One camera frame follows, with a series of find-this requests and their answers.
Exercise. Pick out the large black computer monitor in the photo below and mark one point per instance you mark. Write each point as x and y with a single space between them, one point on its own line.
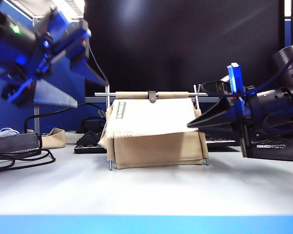
173 48

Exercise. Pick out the black power plug block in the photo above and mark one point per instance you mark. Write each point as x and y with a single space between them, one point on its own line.
92 124

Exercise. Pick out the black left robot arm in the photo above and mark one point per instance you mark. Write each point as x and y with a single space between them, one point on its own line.
5 34

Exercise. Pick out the black mouse pad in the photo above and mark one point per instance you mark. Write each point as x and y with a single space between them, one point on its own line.
276 151

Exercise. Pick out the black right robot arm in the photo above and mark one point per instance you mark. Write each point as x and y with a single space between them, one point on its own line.
286 63

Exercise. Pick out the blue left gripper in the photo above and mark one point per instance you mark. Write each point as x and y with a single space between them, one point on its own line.
42 58

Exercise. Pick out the beige canvas calendar stand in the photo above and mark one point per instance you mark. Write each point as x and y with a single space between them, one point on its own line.
156 151

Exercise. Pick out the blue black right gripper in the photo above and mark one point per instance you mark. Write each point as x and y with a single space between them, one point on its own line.
263 107

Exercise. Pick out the black computer keyboard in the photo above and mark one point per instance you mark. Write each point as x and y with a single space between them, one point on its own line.
88 145

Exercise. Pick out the black power adapter brick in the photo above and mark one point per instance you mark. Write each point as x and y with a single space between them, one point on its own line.
12 143

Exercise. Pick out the aluminium partition post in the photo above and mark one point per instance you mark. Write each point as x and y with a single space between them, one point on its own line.
36 119

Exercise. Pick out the white cloth face mask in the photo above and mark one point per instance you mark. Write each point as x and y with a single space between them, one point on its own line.
5 132

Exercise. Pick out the cream calendar page stack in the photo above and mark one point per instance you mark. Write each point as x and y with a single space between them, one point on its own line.
151 117

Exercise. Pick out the white power strip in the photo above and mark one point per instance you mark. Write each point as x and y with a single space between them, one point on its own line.
72 137

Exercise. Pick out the beige fabric pouch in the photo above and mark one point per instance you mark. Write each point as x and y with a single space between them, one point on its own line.
55 140

